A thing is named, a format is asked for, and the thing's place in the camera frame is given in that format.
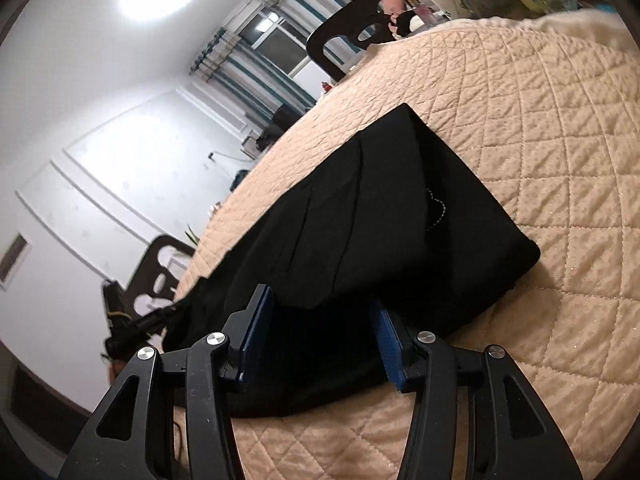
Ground white cup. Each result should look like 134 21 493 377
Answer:
431 0 462 20

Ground black bag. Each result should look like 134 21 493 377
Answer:
269 105 302 137

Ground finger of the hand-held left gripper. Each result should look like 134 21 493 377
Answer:
132 305 178 340

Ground black chair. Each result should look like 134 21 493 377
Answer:
124 234 197 317
306 0 417 82

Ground doll figure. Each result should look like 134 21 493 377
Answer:
382 0 427 39

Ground window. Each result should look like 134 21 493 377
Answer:
239 10 323 78

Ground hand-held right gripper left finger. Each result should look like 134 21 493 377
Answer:
59 284 277 480

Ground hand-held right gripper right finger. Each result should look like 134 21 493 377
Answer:
367 305 583 480

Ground peach quilted blanket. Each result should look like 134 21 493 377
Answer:
172 10 640 480

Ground black pants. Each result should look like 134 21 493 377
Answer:
162 102 542 418

